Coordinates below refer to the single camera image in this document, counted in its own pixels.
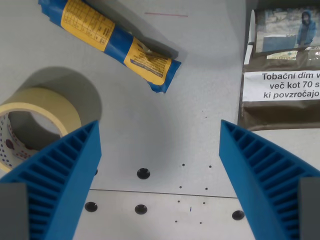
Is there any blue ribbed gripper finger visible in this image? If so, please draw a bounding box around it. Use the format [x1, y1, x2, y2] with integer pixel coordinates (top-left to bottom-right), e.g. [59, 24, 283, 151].
[0, 119, 103, 240]
[219, 119, 320, 240]

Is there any blue bag with yellow labels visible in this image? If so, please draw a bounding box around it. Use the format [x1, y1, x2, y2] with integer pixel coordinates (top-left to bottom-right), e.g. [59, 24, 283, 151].
[37, 0, 183, 95]

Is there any beige masking tape roll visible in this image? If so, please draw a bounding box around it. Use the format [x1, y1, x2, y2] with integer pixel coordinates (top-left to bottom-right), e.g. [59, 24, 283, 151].
[0, 87, 82, 173]

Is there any brown tobacco pouch with warning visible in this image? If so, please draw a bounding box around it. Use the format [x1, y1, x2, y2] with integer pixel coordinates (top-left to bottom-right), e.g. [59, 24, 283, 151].
[237, 9, 320, 132]

